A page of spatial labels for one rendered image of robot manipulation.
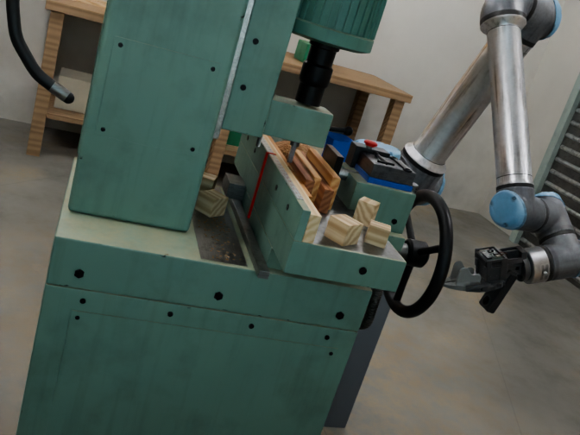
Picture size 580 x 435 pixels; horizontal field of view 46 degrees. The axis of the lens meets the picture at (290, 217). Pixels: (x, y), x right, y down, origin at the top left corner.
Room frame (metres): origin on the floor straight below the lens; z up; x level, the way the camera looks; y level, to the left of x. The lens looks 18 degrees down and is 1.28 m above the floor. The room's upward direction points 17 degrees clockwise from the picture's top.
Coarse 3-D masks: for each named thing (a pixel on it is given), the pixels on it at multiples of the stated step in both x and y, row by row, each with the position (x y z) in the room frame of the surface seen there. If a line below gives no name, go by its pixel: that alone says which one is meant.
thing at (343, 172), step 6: (330, 150) 1.38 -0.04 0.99; (336, 150) 1.38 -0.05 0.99; (324, 156) 1.40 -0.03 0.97; (330, 156) 1.37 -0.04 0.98; (336, 156) 1.34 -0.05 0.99; (342, 156) 1.34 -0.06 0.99; (330, 162) 1.36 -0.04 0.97; (336, 162) 1.33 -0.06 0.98; (342, 162) 1.33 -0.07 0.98; (336, 168) 1.33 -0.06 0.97; (342, 168) 1.38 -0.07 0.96; (342, 174) 1.37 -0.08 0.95
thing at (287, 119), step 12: (276, 96) 1.34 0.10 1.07; (276, 108) 1.29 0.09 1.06; (288, 108) 1.30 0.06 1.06; (300, 108) 1.31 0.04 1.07; (312, 108) 1.33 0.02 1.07; (324, 108) 1.38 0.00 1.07; (276, 120) 1.30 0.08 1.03; (288, 120) 1.30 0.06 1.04; (300, 120) 1.31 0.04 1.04; (312, 120) 1.32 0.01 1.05; (324, 120) 1.32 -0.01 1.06; (264, 132) 1.29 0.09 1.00; (276, 132) 1.30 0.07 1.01; (288, 132) 1.31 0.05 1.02; (300, 132) 1.31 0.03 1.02; (312, 132) 1.32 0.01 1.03; (324, 132) 1.33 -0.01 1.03; (312, 144) 1.32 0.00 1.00; (324, 144) 1.33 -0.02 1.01
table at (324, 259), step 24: (240, 144) 1.60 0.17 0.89; (240, 168) 1.54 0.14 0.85; (264, 192) 1.29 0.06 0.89; (264, 216) 1.24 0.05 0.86; (288, 240) 1.07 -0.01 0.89; (360, 240) 1.15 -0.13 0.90; (288, 264) 1.05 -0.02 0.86; (312, 264) 1.06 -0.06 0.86; (336, 264) 1.08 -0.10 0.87; (360, 264) 1.09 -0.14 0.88; (384, 264) 1.10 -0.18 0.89; (384, 288) 1.11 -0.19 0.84
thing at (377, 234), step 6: (372, 222) 1.16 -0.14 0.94; (378, 222) 1.18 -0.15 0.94; (372, 228) 1.15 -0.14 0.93; (378, 228) 1.15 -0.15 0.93; (384, 228) 1.15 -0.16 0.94; (390, 228) 1.16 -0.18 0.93; (366, 234) 1.16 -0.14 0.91; (372, 234) 1.15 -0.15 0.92; (378, 234) 1.15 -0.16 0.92; (384, 234) 1.15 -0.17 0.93; (366, 240) 1.15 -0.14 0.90; (372, 240) 1.15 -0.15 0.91; (378, 240) 1.15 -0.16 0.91; (384, 240) 1.15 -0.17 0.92; (378, 246) 1.15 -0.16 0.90; (384, 246) 1.15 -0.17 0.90
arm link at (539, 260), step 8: (528, 248) 1.64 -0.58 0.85; (536, 248) 1.64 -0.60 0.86; (528, 256) 1.61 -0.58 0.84; (536, 256) 1.61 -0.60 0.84; (544, 256) 1.61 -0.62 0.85; (536, 264) 1.59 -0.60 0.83; (544, 264) 1.60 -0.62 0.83; (536, 272) 1.59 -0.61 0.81; (544, 272) 1.59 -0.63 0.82; (528, 280) 1.61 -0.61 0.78; (536, 280) 1.60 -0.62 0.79; (544, 280) 1.61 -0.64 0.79
